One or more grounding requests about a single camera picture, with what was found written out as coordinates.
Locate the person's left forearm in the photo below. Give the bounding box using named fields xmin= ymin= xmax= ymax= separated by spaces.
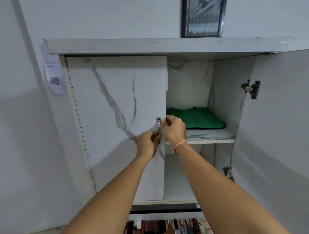
xmin=60 ymin=155 xmax=155 ymax=234

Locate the small metal door hinge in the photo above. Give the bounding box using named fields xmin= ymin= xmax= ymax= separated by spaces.
xmin=223 ymin=166 xmax=235 ymax=182

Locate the white marble cabinet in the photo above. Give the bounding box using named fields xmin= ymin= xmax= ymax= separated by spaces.
xmin=43 ymin=37 xmax=296 ymax=206

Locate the person's right hand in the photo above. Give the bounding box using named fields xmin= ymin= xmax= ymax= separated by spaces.
xmin=162 ymin=115 xmax=187 ymax=146

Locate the white marble cabinet shelf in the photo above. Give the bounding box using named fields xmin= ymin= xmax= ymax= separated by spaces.
xmin=165 ymin=128 xmax=236 ymax=145

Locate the person's left hand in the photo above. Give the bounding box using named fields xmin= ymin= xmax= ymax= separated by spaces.
xmin=136 ymin=131 xmax=163 ymax=160

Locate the white paper notice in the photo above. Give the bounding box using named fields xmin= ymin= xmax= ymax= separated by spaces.
xmin=40 ymin=44 xmax=67 ymax=95

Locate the row of colourful cosmetic items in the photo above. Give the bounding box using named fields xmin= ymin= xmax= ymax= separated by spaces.
xmin=124 ymin=218 xmax=214 ymax=234

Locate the person's right forearm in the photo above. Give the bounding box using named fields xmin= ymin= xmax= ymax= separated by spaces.
xmin=173 ymin=140 xmax=291 ymax=234

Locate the orange white thread wristband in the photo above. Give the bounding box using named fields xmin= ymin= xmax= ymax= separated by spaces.
xmin=173 ymin=140 xmax=191 ymax=156

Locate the metal door handle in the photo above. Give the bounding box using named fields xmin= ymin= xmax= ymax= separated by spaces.
xmin=156 ymin=117 xmax=162 ymax=144

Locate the black framed picture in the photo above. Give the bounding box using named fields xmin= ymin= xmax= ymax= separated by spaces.
xmin=181 ymin=0 xmax=227 ymax=38

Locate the large metal door hinge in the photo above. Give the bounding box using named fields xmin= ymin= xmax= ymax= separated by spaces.
xmin=241 ymin=80 xmax=262 ymax=100

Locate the white marble cabinet door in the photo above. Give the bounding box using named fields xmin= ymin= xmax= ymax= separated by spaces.
xmin=66 ymin=56 xmax=168 ymax=202

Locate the green cushion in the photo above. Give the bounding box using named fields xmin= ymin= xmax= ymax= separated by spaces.
xmin=166 ymin=107 xmax=225 ymax=130

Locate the plain white open cabinet door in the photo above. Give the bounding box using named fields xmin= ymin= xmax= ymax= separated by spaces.
xmin=230 ymin=49 xmax=309 ymax=234

